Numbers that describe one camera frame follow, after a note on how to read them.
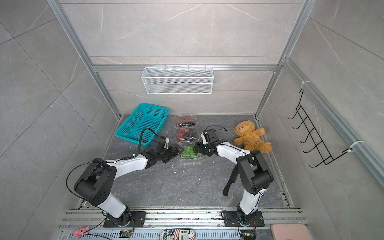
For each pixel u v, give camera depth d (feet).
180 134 3.31
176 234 2.20
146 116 3.88
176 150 2.68
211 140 2.44
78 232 2.24
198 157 2.98
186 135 3.30
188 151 3.04
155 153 2.34
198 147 2.74
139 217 2.40
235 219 2.40
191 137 3.22
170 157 2.67
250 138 3.18
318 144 2.05
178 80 3.30
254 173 1.57
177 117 3.65
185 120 3.63
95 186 1.48
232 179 2.88
